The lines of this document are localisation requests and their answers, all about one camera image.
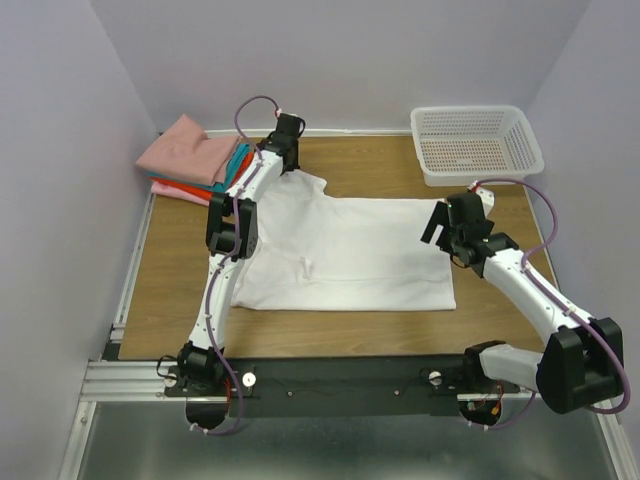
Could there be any white t shirt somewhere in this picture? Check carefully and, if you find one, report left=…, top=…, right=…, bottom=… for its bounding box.
left=232, top=171, right=456, bottom=312

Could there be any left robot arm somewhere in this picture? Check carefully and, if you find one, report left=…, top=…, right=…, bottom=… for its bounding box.
left=176, top=111, right=306, bottom=395

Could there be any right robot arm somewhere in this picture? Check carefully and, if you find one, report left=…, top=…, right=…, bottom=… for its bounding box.
left=421, top=187, right=630, bottom=414

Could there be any teal folded shirt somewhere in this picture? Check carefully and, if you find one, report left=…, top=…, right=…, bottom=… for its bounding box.
left=145, top=143, right=254, bottom=192

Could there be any orange folded shirt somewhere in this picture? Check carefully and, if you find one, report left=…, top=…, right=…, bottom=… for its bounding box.
left=158, top=155, right=254, bottom=194

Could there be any white plastic basket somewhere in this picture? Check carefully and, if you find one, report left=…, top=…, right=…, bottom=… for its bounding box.
left=410, top=105, right=545, bottom=187

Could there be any dusty pink folded shirt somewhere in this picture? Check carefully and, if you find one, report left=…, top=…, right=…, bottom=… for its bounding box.
left=135, top=114, right=240, bottom=186

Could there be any light pink folded shirt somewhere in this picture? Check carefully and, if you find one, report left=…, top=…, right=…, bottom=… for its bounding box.
left=151, top=180, right=212, bottom=206

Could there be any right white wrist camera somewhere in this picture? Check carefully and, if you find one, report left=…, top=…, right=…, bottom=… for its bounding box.
left=468, top=182, right=495, bottom=217

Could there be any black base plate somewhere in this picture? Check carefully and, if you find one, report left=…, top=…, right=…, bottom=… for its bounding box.
left=164, top=354, right=519, bottom=427

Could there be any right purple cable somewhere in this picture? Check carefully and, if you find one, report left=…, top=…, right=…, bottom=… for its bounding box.
left=467, top=178, right=631, bottom=431

